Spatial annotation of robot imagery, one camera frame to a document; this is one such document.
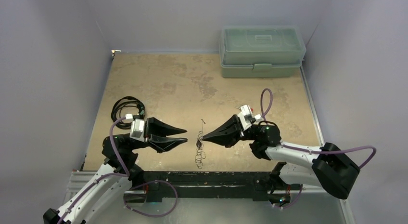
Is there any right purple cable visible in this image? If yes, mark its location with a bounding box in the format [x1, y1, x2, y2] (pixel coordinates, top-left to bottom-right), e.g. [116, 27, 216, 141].
[260, 88, 377, 211]

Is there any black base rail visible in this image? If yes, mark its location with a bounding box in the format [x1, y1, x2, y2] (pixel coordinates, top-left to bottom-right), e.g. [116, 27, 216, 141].
[140, 171, 302, 202]

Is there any coiled black cable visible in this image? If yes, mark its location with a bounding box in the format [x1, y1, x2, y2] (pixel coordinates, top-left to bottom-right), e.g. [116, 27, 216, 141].
[110, 95, 146, 123]

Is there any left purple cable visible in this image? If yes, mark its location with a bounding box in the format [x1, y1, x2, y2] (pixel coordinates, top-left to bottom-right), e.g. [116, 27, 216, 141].
[55, 116, 178, 224]

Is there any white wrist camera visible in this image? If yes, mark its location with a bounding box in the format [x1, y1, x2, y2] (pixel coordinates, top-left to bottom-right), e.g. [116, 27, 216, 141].
[125, 114, 145, 142]
[237, 105, 255, 130]

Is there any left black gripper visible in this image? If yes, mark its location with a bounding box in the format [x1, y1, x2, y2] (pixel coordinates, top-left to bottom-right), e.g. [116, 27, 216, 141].
[128, 117, 187, 153]

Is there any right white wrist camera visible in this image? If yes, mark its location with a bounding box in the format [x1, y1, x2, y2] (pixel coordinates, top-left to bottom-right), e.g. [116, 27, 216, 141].
[237, 105, 255, 130]

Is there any metal keyring plate with rings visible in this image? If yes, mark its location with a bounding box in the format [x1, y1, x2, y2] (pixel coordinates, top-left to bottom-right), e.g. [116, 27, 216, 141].
[194, 119, 206, 170]

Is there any green plastic storage box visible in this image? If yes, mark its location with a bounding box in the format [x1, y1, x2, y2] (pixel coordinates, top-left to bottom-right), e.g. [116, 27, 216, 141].
[219, 25, 306, 78]

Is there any purple cable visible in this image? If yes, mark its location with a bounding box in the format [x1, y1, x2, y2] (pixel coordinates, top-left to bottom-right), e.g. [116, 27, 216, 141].
[55, 116, 178, 224]
[260, 88, 377, 211]

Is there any aluminium frame extrusion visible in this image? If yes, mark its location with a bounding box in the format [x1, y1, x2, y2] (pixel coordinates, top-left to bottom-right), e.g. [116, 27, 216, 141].
[64, 170, 348, 198]

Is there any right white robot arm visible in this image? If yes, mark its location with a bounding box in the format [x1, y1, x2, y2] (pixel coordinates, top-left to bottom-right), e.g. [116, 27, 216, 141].
[202, 115, 360, 199]

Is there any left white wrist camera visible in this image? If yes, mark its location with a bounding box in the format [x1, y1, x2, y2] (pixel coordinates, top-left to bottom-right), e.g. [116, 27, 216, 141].
[125, 114, 145, 142]

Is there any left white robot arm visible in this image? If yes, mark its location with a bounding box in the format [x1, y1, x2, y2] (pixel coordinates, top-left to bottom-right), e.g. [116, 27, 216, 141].
[43, 114, 187, 224]

